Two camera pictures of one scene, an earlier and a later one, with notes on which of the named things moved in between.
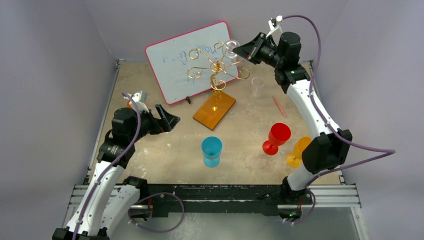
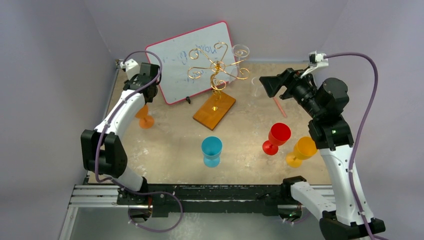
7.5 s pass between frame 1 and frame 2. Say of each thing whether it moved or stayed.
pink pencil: stayed
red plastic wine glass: stayed
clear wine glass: moved
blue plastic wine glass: stayed
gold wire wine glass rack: stayed
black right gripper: moved
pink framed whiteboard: stayed
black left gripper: moved
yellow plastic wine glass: stayed
